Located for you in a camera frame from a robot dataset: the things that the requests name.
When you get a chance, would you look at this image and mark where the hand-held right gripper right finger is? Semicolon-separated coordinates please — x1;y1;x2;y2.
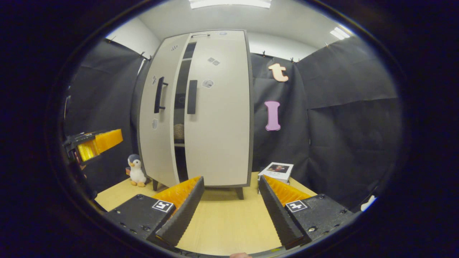
258;175;354;250

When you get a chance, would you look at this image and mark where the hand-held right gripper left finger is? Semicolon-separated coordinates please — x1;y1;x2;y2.
103;176;205;248

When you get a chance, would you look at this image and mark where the white shoe cabinet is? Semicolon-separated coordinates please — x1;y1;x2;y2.
131;29;255;200

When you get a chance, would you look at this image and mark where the penguin plush toy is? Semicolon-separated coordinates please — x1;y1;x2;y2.
127;154;147;187

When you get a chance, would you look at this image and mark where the white book with photo cover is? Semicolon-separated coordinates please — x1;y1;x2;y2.
258;162;294;181

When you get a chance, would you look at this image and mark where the black backdrop cloth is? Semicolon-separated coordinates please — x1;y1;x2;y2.
65;36;404;212

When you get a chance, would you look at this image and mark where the long ceiling light panel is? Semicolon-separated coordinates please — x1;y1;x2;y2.
189;0;272;9

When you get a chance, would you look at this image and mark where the small ceiling light panel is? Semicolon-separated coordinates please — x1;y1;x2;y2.
330;27;350;40

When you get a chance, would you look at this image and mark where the black door handle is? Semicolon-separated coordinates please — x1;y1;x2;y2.
187;80;198;114
154;77;168;114

